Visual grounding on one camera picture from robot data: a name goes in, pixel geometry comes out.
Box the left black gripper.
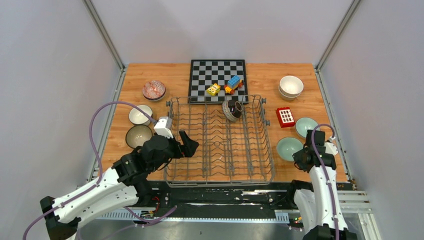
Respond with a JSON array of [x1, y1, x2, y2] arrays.
[[150, 129, 199, 172]]

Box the mint green bowl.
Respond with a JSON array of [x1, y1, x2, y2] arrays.
[[276, 137, 303, 162]]

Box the light blue striped bowl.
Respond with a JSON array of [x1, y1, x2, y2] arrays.
[[295, 117, 319, 139]]

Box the dark teal glazed bowl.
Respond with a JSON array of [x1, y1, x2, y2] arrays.
[[125, 125, 153, 149]]

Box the black patterned bowl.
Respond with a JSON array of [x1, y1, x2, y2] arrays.
[[221, 99, 243, 123]]

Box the teal white dotted bowl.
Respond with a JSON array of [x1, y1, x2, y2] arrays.
[[128, 104, 153, 126]]

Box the beige floral bowl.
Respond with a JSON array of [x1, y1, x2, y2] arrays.
[[278, 88, 300, 102]]

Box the blue zigzag bowl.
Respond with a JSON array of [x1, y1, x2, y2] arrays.
[[142, 80, 166, 98]]

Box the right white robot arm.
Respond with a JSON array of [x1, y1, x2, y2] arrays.
[[285, 129, 358, 240]]

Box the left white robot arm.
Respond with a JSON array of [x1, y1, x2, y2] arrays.
[[40, 130, 199, 240]]

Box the red toy block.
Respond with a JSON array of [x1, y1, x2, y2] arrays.
[[275, 107, 296, 128]]

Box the yellow toy car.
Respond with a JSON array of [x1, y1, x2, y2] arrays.
[[206, 83, 221, 96]]

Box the black white checkerboard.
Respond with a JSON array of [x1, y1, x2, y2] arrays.
[[187, 59, 249, 104]]

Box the blue orange toy truck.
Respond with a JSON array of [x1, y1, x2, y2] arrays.
[[224, 75, 244, 95]]

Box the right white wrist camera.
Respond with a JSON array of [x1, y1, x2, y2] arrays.
[[324, 141, 339, 156]]

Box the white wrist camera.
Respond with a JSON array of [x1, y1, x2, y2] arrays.
[[153, 116, 174, 139], [324, 141, 339, 156]]

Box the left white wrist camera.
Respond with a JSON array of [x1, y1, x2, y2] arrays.
[[153, 116, 174, 139]]

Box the grey wire dish rack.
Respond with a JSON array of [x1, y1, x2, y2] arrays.
[[163, 94, 275, 188]]

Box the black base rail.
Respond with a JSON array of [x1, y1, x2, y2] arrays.
[[109, 180, 312, 223]]

